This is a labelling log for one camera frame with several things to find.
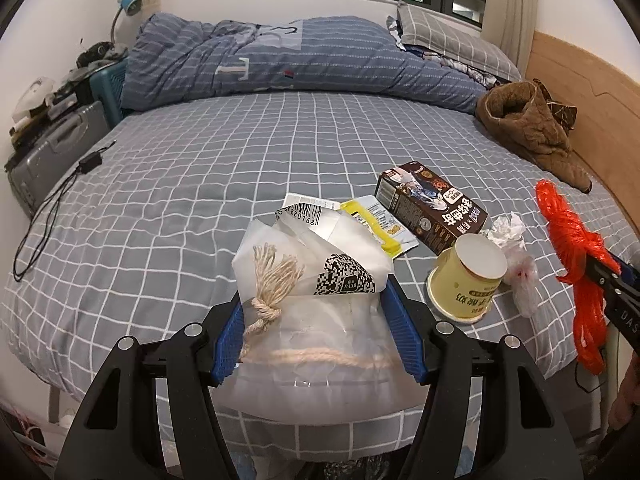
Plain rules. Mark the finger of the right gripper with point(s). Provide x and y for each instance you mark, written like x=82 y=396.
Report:
x=624 y=272
x=602 y=272

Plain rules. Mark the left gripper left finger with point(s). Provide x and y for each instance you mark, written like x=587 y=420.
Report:
x=116 y=433

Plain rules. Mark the orange plastic bag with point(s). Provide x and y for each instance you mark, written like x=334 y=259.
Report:
x=574 y=245

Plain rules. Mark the beige paper cup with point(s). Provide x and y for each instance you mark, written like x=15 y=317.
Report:
x=466 y=277

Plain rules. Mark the white tissue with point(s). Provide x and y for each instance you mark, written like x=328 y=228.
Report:
x=507 y=232

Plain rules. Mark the translucent drawstring bag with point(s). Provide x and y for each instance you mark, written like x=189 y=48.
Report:
x=316 y=348

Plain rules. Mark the brown cookie box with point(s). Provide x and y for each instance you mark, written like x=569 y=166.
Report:
x=431 y=208

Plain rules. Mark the yellow white snack wrapper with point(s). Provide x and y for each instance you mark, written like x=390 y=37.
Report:
x=394 y=238

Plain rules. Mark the white small carton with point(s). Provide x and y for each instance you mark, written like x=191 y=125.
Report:
x=315 y=213

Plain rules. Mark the wooden headboard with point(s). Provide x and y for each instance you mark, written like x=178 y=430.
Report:
x=606 y=133

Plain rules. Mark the brown fleece garment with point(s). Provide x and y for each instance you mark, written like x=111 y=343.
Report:
x=517 y=116

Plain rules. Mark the grey checked bed sheet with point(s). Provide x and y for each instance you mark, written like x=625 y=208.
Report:
x=143 y=244

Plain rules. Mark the grey checked pillow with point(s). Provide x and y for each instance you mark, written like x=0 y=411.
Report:
x=420 y=28

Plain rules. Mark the beige curtain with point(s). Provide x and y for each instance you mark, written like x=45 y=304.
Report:
x=510 y=25

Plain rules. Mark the grey suitcase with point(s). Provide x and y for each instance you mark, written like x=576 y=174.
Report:
x=33 y=174

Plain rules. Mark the teal plastic stool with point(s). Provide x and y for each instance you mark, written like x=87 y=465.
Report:
x=106 y=86

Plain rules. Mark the blue striped duvet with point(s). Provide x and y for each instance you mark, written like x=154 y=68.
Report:
x=175 y=60

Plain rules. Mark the blue desk lamp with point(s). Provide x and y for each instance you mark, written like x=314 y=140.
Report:
x=125 y=7

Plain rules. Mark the black charger with cable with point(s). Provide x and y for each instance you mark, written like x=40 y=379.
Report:
x=52 y=204

